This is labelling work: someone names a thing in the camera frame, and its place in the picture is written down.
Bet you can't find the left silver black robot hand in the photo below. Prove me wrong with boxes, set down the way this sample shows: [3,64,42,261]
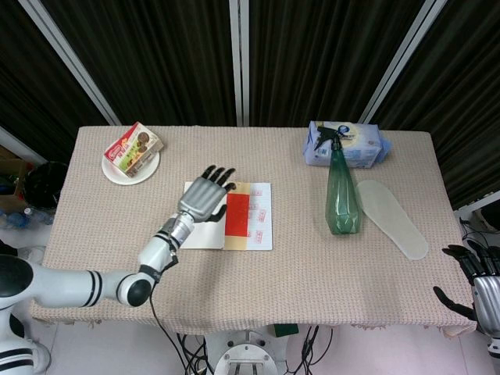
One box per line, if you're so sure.
[177,164,238,226]

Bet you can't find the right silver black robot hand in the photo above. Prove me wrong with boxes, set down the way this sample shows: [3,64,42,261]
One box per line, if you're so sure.
[432,240,500,337]

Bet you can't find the red and tan card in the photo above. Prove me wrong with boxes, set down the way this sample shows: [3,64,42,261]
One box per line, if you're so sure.
[223,182,252,251]

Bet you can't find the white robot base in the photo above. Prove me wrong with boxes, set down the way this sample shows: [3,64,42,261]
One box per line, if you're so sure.
[205,330,288,375]

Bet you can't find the open notebook with red stamps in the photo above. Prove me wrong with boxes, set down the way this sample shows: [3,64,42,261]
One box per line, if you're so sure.
[179,181,273,251]

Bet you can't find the cookie snack box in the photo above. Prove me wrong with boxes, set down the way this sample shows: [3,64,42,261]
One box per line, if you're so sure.
[103,121,164,180]

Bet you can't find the white equipment stand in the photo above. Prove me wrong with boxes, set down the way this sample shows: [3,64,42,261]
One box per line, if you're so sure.
[455,191,500,251]

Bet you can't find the white round plate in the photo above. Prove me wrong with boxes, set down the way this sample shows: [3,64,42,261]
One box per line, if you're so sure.
[101,150,162,186]

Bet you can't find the pale shoe insole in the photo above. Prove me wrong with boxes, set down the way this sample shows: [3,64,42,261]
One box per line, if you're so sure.
[356,179,429,262]

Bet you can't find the beige woven tablecloth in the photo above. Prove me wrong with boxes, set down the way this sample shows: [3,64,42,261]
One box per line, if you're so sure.
[30,124,478,338]

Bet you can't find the black pleated curtain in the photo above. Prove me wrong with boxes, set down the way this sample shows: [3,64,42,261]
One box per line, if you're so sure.
[0,0,500,210]

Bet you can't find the green plastic spray bottle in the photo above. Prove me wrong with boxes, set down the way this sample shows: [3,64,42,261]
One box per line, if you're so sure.
[315,125,364,236]

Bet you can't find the black trash bag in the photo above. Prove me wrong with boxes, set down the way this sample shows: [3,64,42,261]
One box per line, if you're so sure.
[23,162,70,210]

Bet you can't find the green block under table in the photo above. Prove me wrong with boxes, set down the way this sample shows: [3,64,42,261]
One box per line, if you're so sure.
[272,323,300,338]

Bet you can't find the blue wet wipes pack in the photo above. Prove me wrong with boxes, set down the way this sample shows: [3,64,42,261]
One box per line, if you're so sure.
[302,120,393,170]

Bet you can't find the plastic water bottles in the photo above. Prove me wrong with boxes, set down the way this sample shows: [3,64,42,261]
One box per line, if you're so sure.
[0,206,55,228]

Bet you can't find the cardboard box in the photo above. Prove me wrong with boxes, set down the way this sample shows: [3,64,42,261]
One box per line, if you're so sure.
[0,146,34,212]

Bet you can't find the white black robot torso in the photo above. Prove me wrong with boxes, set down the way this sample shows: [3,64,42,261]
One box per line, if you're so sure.
[0,308,52,375]

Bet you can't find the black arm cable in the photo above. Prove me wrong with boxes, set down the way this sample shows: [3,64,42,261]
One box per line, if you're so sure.
[148,253,198,375]

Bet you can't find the white partition post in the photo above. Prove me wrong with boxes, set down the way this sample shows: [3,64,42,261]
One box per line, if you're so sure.
[229,0,251,127]
[23,0,122,127]
[359,0,448,124]

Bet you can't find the black cable bundle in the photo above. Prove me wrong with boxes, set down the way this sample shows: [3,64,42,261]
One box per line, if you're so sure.
[177,331,209,375]
[285,326,334,375]

